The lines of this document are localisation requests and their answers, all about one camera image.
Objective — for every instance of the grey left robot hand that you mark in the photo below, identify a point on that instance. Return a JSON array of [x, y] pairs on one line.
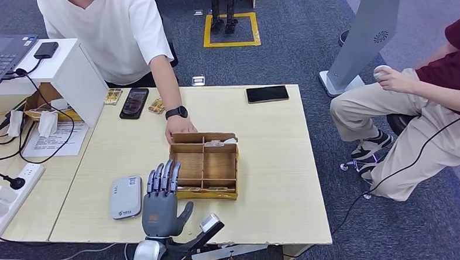
[[160, 217]]

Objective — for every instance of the person's left hand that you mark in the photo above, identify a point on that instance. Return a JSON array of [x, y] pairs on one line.
[[179, 127]]

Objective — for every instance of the person's hand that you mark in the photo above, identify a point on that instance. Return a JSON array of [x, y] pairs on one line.
[[396, 81]]

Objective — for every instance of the white handheld controller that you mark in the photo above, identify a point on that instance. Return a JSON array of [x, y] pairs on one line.
[[380, 71]]

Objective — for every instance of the cardboard organizer box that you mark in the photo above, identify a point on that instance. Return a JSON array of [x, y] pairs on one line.
[[206, 167]]

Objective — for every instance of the person's forearm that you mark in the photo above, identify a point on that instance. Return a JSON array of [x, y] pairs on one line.
[[446, 96]]

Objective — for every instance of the person's left forearm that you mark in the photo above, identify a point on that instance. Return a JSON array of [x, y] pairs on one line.
[[167, 81]]

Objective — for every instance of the person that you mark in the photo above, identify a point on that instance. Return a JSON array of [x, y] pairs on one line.
[[408, 113], [109, 33]]

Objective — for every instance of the room key card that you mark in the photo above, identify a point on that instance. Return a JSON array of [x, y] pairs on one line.
[[214, 143], [219, 189], [189, 189]]

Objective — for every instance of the grey white card reader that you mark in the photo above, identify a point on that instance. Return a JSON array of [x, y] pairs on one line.
[[126, 197]]

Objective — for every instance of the black wristwatch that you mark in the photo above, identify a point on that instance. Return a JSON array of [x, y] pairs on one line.
[[176, 112]]

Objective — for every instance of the black wheeled office stool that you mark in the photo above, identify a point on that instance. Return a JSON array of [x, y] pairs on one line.
[[398, 121]]

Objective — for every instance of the silver floor socket plate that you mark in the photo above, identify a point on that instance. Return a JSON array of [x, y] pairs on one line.
[[198, 81]]

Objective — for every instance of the black smartphone with lit screen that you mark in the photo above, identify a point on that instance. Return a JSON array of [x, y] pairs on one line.
[[134, 104]]

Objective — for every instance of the white paper slip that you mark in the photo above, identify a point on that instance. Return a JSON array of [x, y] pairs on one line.
[[230, 140]]

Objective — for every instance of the grey kiosk stand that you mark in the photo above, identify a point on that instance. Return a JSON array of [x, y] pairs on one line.
[[366, 30]]

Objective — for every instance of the black white sneaker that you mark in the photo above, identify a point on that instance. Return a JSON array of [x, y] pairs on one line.
[[370, 144]]

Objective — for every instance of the black round object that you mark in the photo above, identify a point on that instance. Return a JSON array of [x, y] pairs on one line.
[[342, 38]]

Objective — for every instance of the white flat strip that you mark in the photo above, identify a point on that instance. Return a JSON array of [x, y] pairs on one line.
[[235, 252]]

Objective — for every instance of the black smartphone with dark screen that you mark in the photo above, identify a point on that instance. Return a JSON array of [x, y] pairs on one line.
[[267, 94]]

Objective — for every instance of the white riser shelf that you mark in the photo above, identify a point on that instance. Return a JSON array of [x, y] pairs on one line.
[[76, 85]]

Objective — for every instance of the small black humanoid robot legs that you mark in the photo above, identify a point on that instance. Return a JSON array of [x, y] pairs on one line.
[[231, 26]]

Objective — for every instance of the small silver floor plate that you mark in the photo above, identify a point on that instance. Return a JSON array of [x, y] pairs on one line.
[[198, 12]]

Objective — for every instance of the printed paper sheet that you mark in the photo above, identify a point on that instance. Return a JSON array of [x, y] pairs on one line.
[[56, 144]]

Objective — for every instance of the white folded tissue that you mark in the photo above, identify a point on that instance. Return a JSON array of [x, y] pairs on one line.
[[15, 123], [47, 124]]

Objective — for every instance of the white power strip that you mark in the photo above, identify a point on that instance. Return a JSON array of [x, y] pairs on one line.
[[31, 172]]

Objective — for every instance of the brown yellow cardboard box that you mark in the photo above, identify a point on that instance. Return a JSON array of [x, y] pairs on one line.
[[42, 97]]

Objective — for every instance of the black power bank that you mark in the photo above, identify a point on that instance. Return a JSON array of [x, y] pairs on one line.
[[46, 50]]

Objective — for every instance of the white power adapter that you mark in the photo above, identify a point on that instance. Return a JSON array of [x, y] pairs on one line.
[[0, 193]]

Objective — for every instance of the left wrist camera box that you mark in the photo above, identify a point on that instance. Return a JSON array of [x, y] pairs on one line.
[[211, 225]]

